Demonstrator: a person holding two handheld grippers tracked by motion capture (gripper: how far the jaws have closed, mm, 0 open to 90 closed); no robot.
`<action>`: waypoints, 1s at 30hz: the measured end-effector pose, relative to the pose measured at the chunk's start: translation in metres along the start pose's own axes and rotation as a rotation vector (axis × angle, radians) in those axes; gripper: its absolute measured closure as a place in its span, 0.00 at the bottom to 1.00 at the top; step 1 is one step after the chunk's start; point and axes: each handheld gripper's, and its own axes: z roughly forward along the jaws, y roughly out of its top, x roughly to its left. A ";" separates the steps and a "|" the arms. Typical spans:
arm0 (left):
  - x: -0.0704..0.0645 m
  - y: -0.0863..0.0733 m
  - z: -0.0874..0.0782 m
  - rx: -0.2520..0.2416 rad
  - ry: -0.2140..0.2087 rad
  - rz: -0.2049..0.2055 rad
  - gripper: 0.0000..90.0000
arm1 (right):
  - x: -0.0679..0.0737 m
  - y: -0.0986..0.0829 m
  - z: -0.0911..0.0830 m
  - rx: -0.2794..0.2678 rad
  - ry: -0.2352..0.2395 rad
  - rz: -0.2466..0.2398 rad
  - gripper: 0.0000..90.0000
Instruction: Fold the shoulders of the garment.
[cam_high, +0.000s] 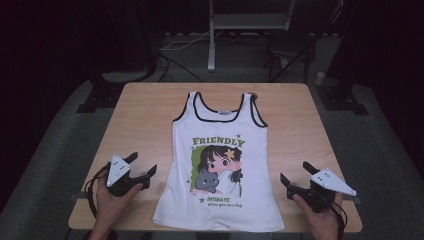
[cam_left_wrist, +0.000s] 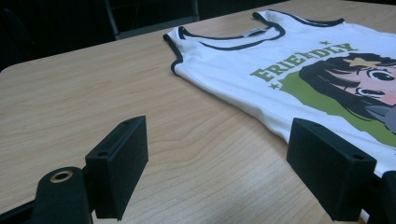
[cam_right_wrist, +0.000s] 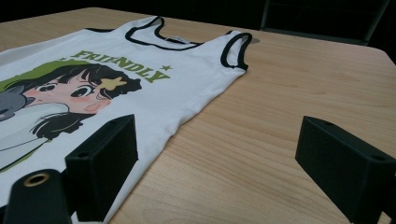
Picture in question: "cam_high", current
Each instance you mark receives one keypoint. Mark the grey table edge bracket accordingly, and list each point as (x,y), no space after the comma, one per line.
(356,200)
(81,195)

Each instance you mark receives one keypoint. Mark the person's right hand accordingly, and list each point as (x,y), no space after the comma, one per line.
(323,223)

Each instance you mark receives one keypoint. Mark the white printed tank top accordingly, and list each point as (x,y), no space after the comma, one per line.
(213,130)

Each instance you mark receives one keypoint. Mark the black chair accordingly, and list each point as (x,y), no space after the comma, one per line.
(290,50)

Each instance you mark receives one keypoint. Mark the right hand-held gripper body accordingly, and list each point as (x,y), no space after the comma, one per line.
(328,181)

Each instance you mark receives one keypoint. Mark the black stand base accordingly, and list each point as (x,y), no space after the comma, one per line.
(340,96)
(103,95)

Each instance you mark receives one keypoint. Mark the white metal stand frame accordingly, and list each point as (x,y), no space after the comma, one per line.
(246,20)

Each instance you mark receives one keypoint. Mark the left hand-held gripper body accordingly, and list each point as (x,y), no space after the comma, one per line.
(118,170)

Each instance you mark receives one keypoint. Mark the person's left hand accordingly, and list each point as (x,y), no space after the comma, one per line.
(110,210)

